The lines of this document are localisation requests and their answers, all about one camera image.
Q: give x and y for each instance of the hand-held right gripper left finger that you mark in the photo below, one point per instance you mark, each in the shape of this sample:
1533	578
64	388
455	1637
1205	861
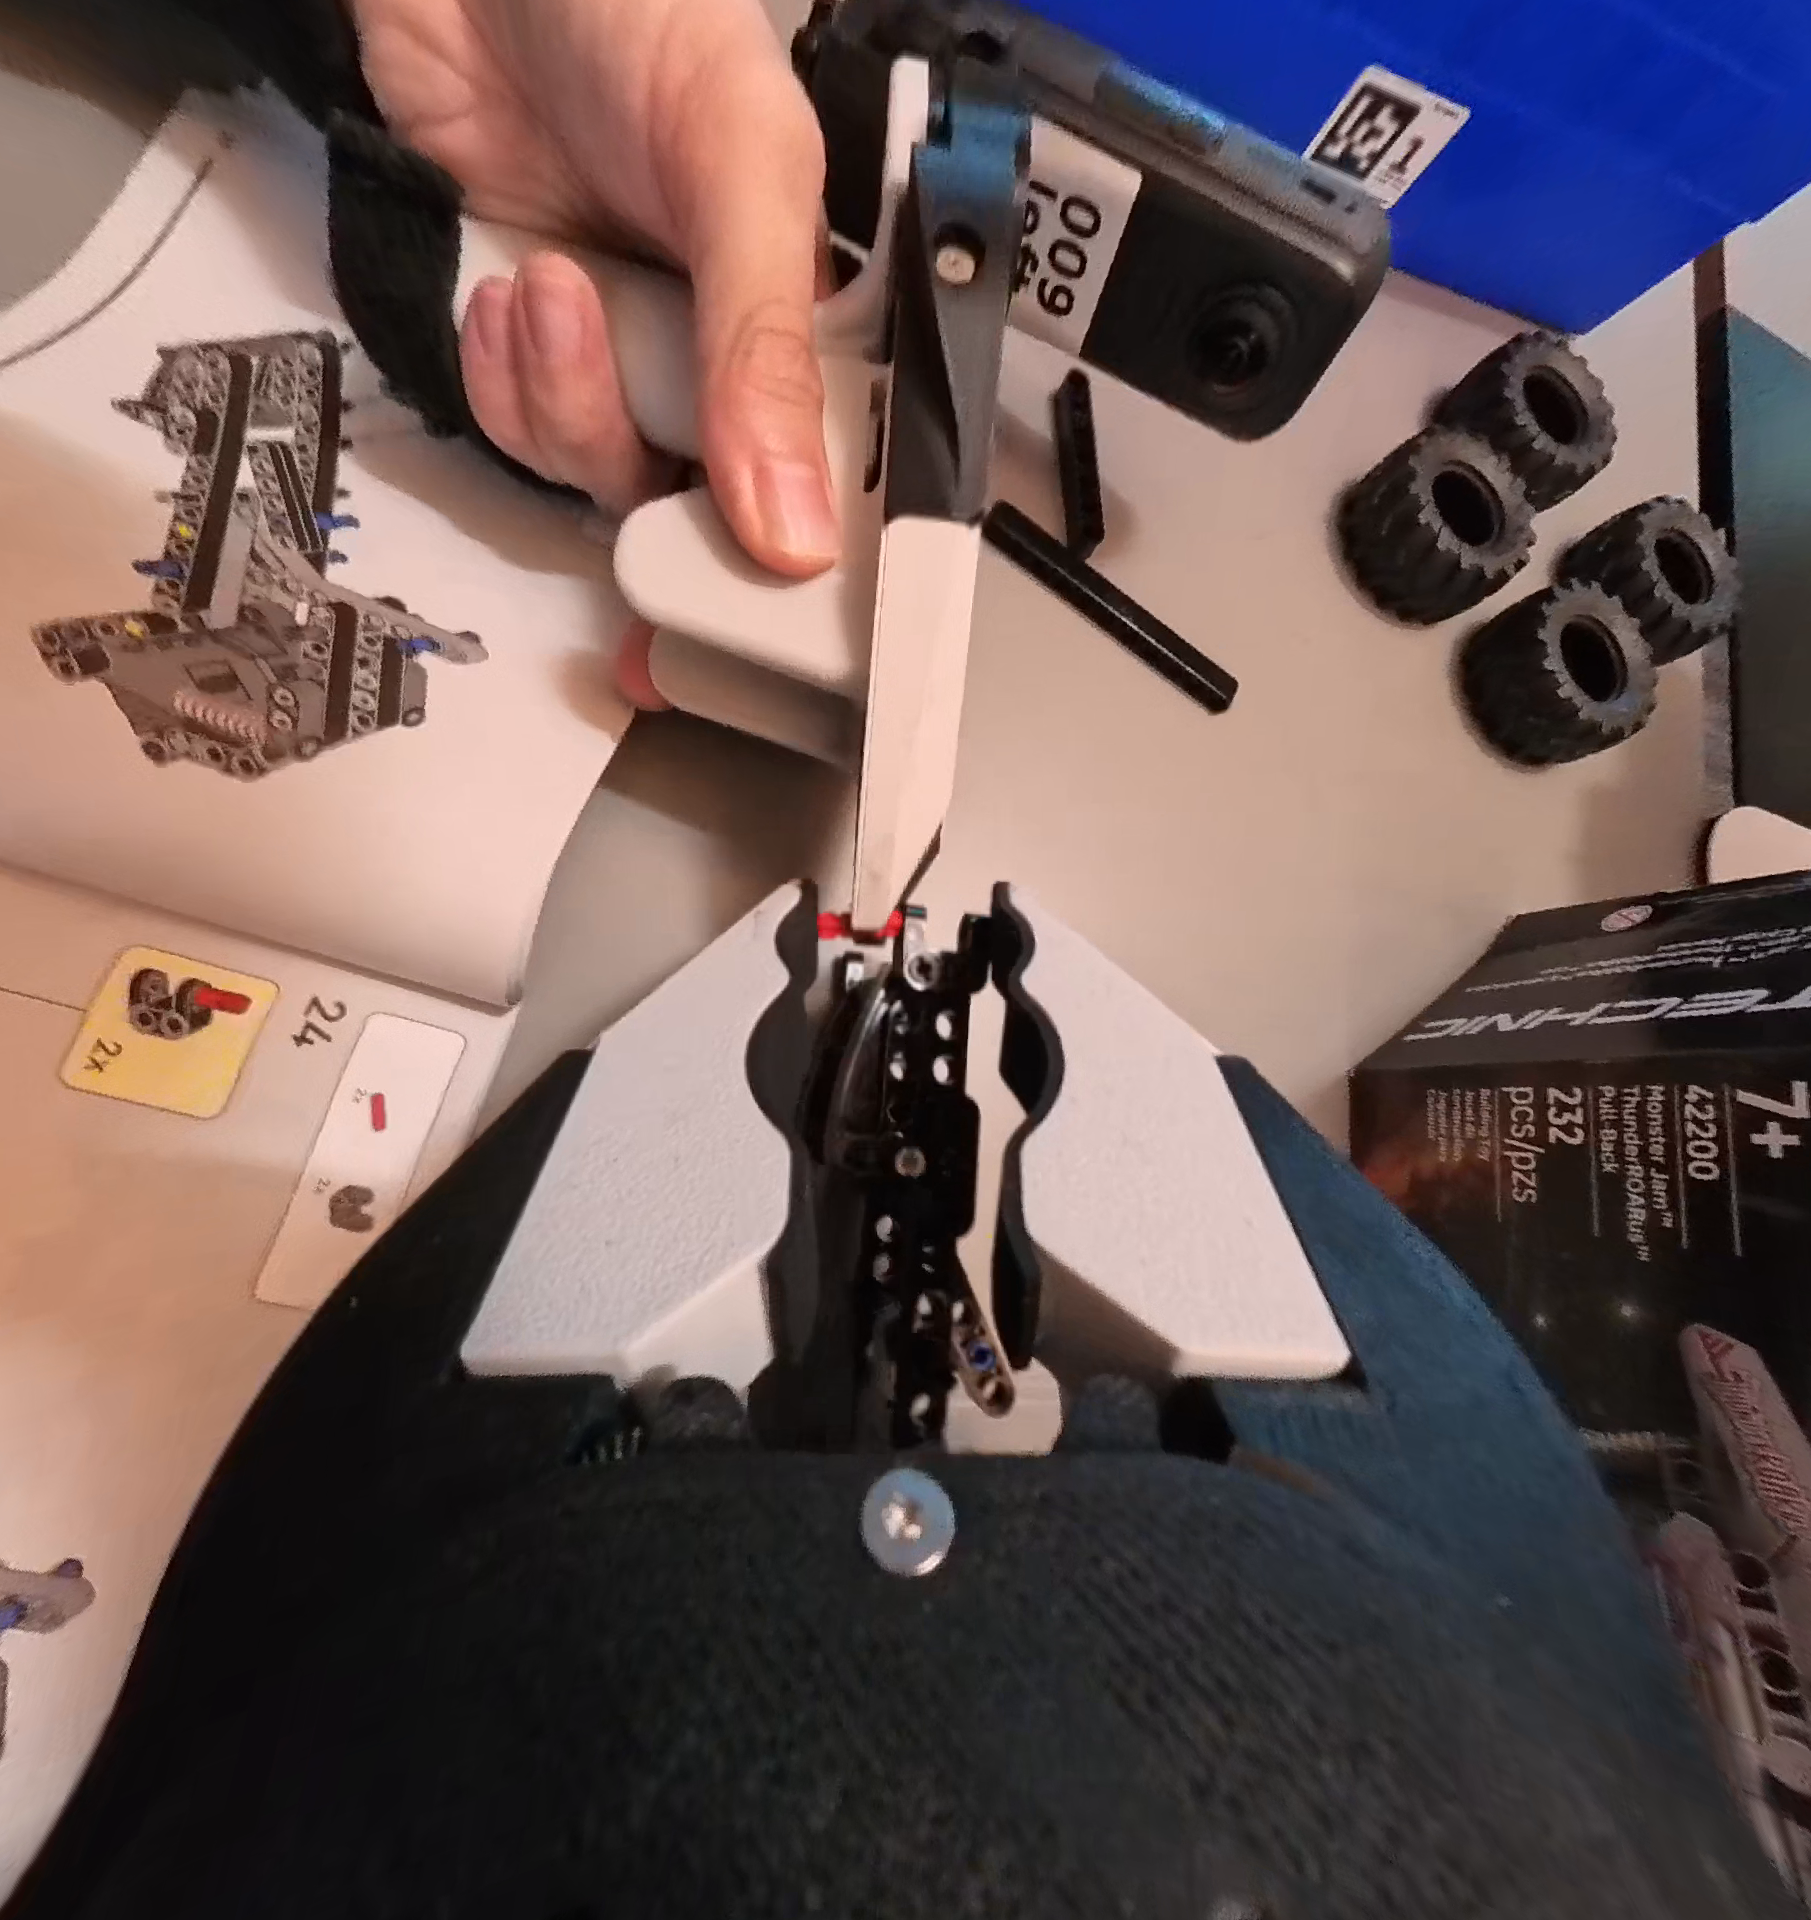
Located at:
649	1187

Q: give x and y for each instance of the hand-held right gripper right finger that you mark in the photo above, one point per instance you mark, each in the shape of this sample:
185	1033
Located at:
1161	1187

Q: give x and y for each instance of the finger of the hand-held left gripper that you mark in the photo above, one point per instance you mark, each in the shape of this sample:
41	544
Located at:
912	705

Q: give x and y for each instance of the black toy brick assembly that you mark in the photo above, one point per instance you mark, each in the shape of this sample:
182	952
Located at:
921	1079

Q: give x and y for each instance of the person's left hand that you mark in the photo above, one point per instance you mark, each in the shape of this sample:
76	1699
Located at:
621	136

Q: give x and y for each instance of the white printed marker sticker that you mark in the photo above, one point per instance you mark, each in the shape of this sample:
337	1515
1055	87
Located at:
1386	136

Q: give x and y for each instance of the black toy beam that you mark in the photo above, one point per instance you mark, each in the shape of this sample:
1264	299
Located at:
1081	457

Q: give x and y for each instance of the black toy tire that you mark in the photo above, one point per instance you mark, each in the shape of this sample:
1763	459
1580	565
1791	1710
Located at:
1506	705
1386	547
1580	367
1707	616

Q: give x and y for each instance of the blue plastic bin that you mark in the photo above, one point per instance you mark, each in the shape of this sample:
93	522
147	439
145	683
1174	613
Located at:
1594	119

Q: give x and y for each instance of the black toy set box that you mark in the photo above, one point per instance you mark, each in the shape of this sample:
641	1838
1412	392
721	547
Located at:
1594	1276

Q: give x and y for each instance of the open instruction booklet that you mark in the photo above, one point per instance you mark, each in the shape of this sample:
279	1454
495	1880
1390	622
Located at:
395	811

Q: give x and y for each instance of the dark flat panel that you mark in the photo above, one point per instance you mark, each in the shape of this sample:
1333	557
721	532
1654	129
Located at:
1797	571

